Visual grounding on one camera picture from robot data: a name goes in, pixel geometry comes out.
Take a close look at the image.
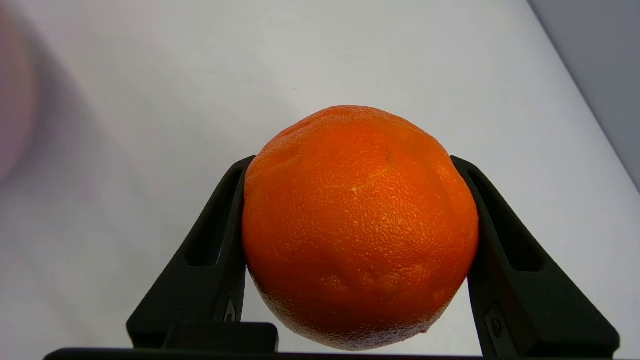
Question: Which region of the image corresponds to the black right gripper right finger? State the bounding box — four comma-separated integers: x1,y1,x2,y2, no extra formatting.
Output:
450,156,621,358

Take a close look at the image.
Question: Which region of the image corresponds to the orange fruit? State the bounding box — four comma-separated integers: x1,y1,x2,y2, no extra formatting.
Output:
241,105,480,351

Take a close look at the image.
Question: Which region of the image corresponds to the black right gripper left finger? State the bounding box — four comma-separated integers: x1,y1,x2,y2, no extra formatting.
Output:
126,156,279,351

